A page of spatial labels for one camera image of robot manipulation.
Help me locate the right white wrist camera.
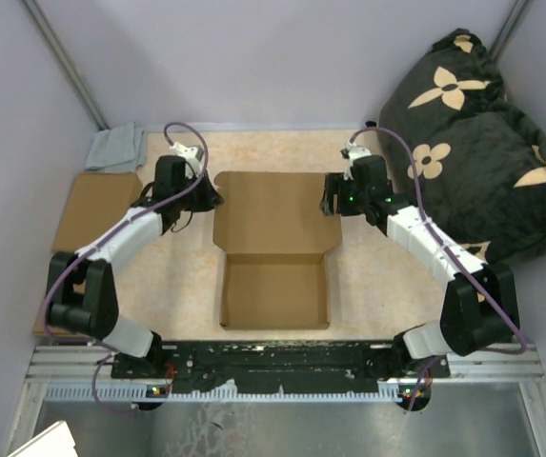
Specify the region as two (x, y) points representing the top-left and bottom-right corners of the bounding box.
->
(340, 142), (372, 181)

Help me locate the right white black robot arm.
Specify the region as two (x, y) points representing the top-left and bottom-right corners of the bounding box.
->
(320, 149), (519, 377)

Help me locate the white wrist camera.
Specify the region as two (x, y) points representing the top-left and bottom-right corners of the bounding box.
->
(170, 143), (205, 179)
(340, 142), (372, 181)

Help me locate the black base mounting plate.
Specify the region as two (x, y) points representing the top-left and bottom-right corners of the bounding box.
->
(111, 340), (450, 402)

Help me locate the brown cardboard box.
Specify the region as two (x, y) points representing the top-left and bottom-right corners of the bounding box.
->
(212, 171), (342, 330)

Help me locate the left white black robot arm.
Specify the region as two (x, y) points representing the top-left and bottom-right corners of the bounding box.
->
(43, 147), (223, 378)

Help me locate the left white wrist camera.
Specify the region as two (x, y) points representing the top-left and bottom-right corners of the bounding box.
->
(170, 143), (205, 179)

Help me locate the grey cloth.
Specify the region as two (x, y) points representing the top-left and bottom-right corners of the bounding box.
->
(85, 123), (147, 173)

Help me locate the folded brown box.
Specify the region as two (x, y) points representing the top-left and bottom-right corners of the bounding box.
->
(51, 172), (143, 253)
(32, 306), (86, 342)

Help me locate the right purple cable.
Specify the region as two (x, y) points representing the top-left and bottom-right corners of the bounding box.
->
(348, 126), (529, 413)

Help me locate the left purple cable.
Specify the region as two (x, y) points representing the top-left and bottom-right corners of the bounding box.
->
(42, 122), (210, 415)

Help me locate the folded brown box lower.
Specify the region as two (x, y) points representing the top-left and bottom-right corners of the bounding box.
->
(32, 306), (86, 342)

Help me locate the purple cable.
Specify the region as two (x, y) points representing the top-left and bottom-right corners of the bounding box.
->
(42, 122), (210, 415)
(348, 126), (529, 413)

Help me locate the folded brown box upper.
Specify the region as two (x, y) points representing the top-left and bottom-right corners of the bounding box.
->
(51, 172), (143, 253)

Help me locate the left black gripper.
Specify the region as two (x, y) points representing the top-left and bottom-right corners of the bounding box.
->
(174, 170), (223, 213)

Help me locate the white paper sheet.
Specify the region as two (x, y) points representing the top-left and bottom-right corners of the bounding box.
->
(9, 421), (78, 457)

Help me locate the black floral pillow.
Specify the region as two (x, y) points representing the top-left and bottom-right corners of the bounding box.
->
(378, 29), (546, 263)

